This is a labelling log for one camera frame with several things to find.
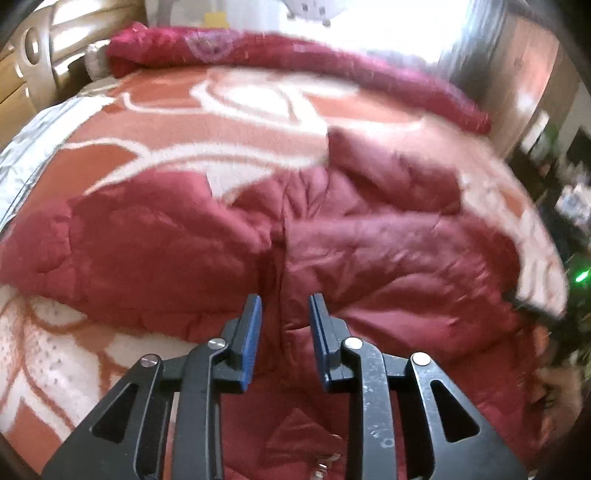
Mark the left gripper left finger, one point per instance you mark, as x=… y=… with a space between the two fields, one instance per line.
x=165 y=412

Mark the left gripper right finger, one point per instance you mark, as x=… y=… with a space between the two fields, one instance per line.
x=407 y=418

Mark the dark red quilted puffer coat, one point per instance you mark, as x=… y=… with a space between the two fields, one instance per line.
x=383 y=237

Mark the right hand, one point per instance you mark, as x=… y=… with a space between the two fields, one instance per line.
x=562 y=404

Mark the orange white patterned blanket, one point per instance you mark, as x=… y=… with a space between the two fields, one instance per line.
x=236 y=127

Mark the grey white bed sheet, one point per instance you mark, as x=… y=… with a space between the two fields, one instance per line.
x=28 y=154

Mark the wooden wardrobe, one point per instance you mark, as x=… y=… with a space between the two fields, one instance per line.
x=530 y=72

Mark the white pillow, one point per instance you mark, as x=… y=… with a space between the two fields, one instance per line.
x=95 y=60

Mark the wooden headboard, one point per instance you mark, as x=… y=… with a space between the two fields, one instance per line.
x=42 y=63

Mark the red floral quilt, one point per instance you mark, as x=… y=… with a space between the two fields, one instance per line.
x=139 y=46

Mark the yellow toy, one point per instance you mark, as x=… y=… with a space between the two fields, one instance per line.
x=215 y=20

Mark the grey bed guard rail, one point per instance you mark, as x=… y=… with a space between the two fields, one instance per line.
x=242 y=14

